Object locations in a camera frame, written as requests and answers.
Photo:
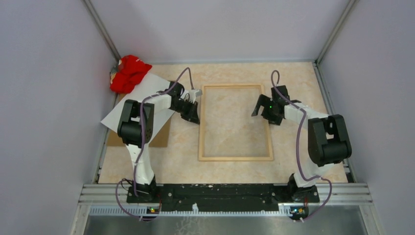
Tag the wooden picture frame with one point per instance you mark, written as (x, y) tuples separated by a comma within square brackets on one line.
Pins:
[(235, 159)]

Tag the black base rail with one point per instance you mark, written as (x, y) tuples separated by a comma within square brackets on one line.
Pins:
[(222, 197)]

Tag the red cloth doll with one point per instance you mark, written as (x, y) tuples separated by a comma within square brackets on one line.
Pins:
[(129, 72)]

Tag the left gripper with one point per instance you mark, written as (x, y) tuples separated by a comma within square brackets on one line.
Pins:
[(192, 115)]

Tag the brown backing board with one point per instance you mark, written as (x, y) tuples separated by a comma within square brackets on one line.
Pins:
[(162, 120)]

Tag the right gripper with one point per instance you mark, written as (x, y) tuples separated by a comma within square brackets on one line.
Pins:
[(265, 101)]

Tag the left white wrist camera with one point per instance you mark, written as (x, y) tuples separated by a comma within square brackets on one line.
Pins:
[(192, 95)]

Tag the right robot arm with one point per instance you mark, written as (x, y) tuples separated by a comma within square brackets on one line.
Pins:
[(327, 138)]

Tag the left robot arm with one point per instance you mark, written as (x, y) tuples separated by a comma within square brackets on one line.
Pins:
[(136, 128)]

